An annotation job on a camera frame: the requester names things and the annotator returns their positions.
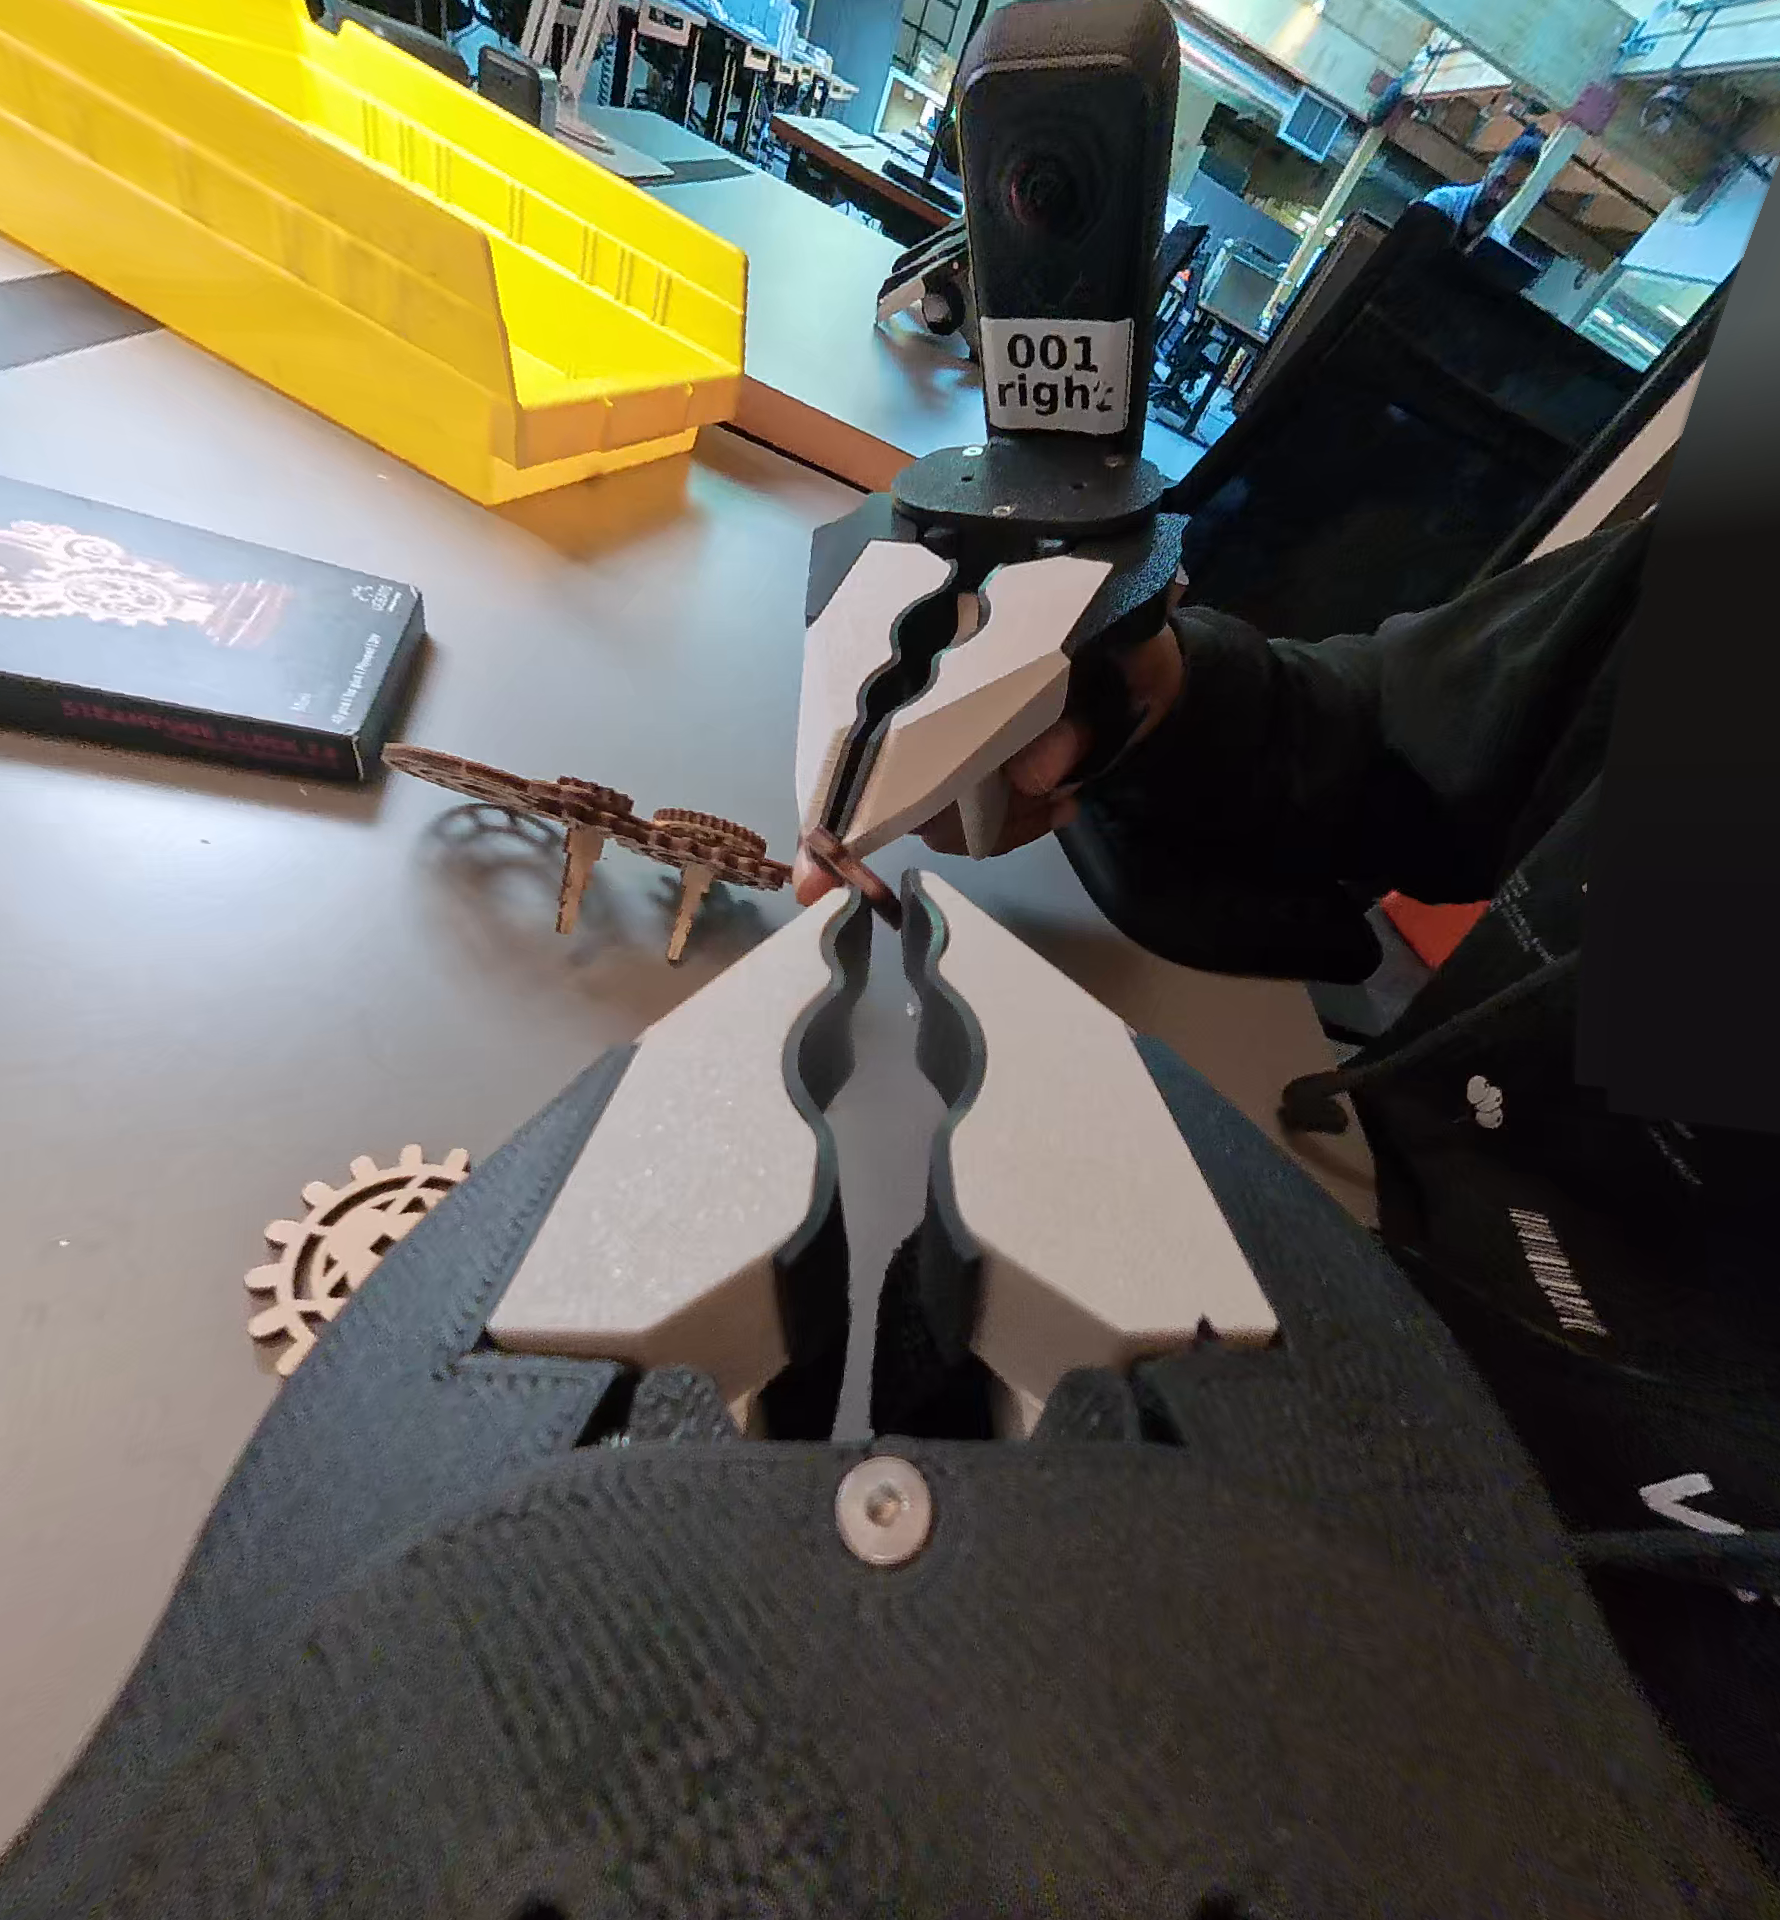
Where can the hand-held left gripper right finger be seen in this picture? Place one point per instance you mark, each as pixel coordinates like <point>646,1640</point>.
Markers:
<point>1100,1183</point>

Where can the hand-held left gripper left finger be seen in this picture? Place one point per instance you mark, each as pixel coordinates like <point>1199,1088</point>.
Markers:
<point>666,1183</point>

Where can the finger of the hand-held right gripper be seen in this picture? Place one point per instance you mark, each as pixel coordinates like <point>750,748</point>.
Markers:
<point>846,646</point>
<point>997,676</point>

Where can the small square wooden piece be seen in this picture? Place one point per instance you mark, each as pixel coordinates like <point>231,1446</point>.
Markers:
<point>846,868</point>

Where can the wooden gear assembly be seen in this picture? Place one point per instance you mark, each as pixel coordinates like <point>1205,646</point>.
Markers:
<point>604,818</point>

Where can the wooden gear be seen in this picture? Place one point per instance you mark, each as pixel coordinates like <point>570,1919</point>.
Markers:
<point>321,1262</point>

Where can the yellow plastic bin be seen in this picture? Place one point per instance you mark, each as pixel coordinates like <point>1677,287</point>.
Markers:
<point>306,226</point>

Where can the person's right forearm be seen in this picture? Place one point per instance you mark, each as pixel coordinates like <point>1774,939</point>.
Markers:
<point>1312,777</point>

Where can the grey desk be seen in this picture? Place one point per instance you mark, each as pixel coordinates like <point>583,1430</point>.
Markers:
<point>157,976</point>

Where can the person's right hand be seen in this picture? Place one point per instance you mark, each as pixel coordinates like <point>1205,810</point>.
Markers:
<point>1045,764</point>

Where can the orange plastic piece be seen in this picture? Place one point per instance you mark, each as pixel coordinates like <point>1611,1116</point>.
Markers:
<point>1430,924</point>

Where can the black monitor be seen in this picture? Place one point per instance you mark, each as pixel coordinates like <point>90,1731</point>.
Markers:
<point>1430,419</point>

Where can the person's dark sweater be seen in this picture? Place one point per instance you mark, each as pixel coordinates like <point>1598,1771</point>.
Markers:
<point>1579,1350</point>

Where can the black and white printed sign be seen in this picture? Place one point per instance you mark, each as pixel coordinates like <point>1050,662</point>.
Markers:
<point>1611,464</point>

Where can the black puzzle box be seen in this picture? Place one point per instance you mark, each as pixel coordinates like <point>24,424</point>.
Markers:
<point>157,631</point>

